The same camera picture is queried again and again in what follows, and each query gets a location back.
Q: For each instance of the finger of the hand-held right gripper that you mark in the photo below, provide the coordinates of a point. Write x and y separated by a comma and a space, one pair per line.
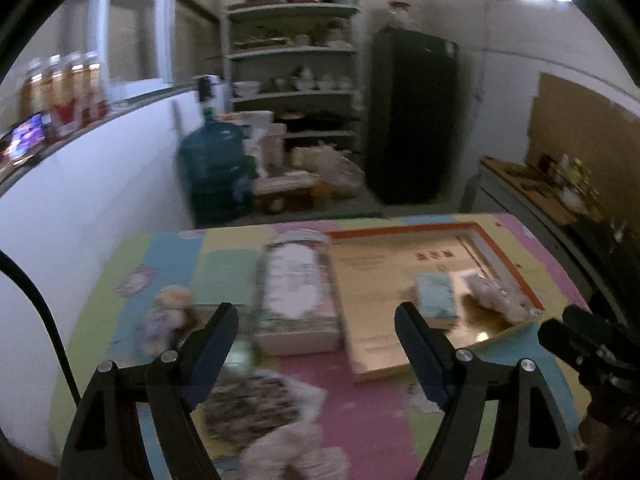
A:
562, 340
585, 317

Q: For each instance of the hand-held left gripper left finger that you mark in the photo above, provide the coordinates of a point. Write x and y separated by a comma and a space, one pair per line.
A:
212, 360

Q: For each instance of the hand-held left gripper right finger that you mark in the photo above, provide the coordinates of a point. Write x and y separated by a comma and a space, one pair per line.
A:
425, 360

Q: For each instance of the leopard print scrunchie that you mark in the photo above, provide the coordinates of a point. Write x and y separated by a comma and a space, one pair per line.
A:
250, 405

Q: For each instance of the white green patterned tissue pack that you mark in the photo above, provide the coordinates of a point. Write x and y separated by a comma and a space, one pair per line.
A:
437, 297

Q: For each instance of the gold box with orange rim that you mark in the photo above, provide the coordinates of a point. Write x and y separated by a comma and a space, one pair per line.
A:
380, 310

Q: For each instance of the beige teddy bear plush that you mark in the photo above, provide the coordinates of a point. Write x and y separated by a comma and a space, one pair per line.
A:
167, 310

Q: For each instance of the pastel cartoon play mat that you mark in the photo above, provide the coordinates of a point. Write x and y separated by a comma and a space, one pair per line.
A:
370, 410

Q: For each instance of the small white plush toy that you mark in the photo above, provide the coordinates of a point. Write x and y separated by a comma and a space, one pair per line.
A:
495, 295

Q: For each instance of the light green tissue pack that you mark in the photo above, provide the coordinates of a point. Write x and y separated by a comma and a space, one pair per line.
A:
222, 275

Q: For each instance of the floral tissue box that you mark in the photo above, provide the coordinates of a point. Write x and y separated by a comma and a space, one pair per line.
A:
295, 290

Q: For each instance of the white bowl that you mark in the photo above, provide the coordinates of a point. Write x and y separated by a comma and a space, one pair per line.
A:
572, 200

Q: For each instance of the grey kitchen counter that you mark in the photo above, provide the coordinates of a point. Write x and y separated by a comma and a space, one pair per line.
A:
520, 210

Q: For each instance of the group of condiment bottles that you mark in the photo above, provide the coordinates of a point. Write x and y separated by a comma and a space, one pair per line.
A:
570, 170

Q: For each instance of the wooden cutting board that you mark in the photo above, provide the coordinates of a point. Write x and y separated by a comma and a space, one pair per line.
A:
525, 180

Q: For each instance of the low green table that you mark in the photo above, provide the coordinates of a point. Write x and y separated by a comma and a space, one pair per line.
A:
355, 207

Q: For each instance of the blue water jug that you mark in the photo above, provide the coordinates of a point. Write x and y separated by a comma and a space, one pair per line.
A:
215, 160

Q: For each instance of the clear plastic bag of goods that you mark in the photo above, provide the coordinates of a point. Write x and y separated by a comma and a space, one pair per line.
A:
335, 170

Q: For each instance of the white sack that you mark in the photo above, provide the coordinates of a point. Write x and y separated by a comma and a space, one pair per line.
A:
265, 140

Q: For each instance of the black refrigerator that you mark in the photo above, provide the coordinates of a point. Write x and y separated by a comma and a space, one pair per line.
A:
412, 115

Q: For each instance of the black water jug pump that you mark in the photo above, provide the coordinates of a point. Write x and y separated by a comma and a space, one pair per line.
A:
205, 92

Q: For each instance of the glowing screen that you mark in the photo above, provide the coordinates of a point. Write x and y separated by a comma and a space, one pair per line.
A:
25, 137

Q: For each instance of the grey metal shelf rack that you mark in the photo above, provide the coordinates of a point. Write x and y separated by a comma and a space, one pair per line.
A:
295, 50

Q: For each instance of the glass jar with brown lid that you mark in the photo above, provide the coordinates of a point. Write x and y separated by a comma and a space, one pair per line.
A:
400, 15

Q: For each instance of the cardboard wall sheet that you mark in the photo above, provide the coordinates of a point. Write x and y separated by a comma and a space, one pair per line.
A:
585, 125

